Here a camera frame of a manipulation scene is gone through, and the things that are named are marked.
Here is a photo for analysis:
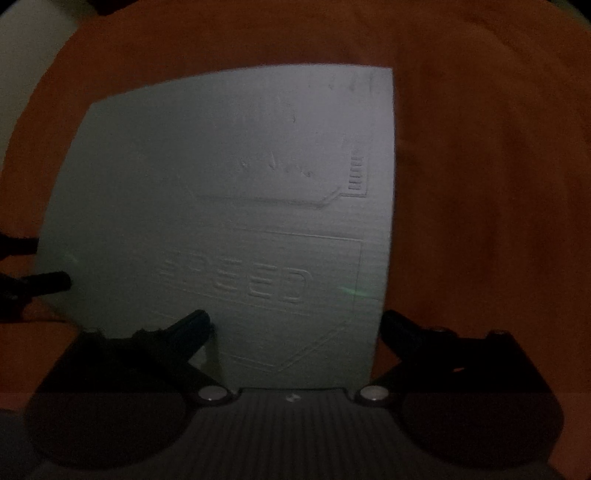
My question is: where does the orange tablecloth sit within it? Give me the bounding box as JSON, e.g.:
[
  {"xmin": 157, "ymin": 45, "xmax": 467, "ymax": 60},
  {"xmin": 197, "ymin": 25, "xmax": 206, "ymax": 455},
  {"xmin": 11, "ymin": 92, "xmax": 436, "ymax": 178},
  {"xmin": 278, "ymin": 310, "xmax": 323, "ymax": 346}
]
[{"xmin": 0, "ymin": 0, "xmax": 591, "ymax": 416}]

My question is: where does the white box lid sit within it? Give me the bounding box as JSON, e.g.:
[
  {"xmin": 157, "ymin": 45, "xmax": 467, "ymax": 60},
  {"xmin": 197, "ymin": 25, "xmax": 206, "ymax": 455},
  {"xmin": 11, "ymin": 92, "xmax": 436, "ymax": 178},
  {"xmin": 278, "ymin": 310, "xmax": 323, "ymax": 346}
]
[{"xmin": 36, "ymin": 64, "xmax": 397, "ymax": 391}]

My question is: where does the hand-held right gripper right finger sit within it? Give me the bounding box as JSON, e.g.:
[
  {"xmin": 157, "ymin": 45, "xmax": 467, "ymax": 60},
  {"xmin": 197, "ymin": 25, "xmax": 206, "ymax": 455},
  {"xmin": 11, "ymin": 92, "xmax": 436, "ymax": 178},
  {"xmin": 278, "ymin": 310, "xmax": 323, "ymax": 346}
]
[{"xmin": 353, "ymin": 310, "xmax": 555, "ymax": 408}]

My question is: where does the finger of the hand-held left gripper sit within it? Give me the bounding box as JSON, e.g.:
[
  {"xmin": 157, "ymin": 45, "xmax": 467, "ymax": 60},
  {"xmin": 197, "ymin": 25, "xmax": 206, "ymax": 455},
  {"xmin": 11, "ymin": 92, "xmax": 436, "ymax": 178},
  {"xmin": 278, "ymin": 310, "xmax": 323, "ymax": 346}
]
[
  {"xmin": 0, "ymin": 234, "xmax": 38, "ymax": 256},
  {"xmin": 0, "ymin": 271, "xmax": 72, "ymax": 302}
]

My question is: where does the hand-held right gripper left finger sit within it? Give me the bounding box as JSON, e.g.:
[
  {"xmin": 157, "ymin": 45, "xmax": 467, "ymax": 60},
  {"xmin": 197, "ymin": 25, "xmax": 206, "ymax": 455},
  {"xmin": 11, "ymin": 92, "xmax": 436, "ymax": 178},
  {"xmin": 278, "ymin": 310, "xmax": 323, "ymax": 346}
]
[{"xmin": 39, "ymin": 309, "xmax": 234, "ymax": 407}]

